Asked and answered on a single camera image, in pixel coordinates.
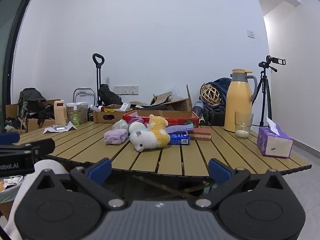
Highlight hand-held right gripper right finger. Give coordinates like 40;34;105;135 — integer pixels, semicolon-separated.
195;159;288;208

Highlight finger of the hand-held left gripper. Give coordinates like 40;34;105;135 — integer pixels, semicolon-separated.
0;132;20;145
0;138;56;158

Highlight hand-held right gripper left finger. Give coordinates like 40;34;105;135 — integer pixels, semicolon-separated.
32;158;127;208

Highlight lilac fluffy cloth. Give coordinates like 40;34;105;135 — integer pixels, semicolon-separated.
104;129;128;145

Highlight brown sponge block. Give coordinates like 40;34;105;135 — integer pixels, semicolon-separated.
189;127;212;141

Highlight grey-green fluffy ball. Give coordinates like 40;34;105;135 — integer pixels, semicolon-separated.
112;119;129;132

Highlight blue packet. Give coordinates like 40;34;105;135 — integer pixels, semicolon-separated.
168;133;190;145

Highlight white plush ball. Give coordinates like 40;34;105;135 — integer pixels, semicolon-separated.
128;122;148;135

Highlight purple drawstring pouch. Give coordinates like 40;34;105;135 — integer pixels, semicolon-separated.
165;124;194;134

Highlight white yellow plush hamster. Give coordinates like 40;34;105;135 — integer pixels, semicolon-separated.
129;114;170;152

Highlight red cardboard box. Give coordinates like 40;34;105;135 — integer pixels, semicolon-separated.
122;110;200;128

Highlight trash bin with plastic bag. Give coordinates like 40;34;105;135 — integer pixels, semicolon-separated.
0;176;24;200

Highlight brown cardboard boxes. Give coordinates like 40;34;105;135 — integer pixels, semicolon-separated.
5;99;62;133

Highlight black clothing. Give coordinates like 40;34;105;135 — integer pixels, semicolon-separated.
37;104;55;125

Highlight white paper sheet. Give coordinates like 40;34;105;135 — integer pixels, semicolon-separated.
43;121;77;134

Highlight beige carton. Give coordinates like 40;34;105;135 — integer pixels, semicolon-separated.
54;100;68;126

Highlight grey backpack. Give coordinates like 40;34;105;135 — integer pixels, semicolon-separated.
17;88;48;128

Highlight clear food jar white lid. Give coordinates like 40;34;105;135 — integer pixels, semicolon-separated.
76;102;88;124
66;102;75;125

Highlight green spray bottle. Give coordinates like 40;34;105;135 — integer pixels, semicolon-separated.
72;104;80;127

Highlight glass cup with candle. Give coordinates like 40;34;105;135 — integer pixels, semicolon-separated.
234;112;254;139

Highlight purple tissue pack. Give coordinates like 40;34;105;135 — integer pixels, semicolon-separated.
257;116;293;158

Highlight blue water bottle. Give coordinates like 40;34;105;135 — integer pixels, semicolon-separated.
192;101;205;117

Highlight yellow thermos jug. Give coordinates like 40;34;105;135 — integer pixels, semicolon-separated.
224;69;258;132

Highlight black bag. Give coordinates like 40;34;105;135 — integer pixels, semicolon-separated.
97;84;123;105

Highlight large open cardboard box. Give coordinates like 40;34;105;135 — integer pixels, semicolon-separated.
129;84;194;112

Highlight wicker ball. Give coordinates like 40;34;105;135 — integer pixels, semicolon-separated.
201;82;221;105

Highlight dark blue jacket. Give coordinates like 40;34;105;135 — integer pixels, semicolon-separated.
200;77;233;113

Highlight brown paper bag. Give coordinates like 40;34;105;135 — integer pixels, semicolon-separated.
150;92;174;105

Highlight black tripod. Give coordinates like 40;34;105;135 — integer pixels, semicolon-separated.
251;62;278;128

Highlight dark framed glass door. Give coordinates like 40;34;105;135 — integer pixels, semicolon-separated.
0;0;35;133

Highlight black phone holder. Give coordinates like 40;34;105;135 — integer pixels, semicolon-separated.
266;55;287;66

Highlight small cardboard box with handle hole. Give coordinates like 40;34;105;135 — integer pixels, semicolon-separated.
93;109;134;124

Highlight metal folding stool frame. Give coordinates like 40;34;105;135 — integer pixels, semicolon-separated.
73;88;96;105

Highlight white wall socket row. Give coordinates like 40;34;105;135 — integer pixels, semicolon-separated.
114;85;139;95

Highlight black trolley handle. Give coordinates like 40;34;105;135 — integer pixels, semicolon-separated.
92;53;105;105

